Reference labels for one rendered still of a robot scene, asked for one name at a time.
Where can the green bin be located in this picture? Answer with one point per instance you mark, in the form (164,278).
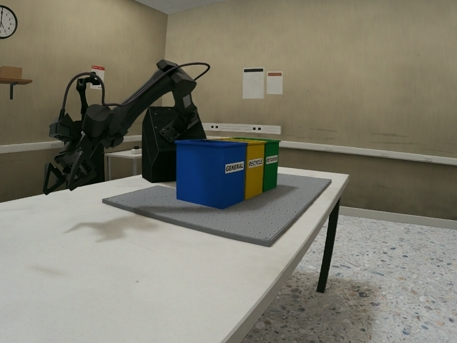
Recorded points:
(271,154)

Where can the blue bin with label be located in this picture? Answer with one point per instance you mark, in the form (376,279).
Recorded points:
(210,174)

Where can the yellow open bin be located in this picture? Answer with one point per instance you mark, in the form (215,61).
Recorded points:
(254,166)

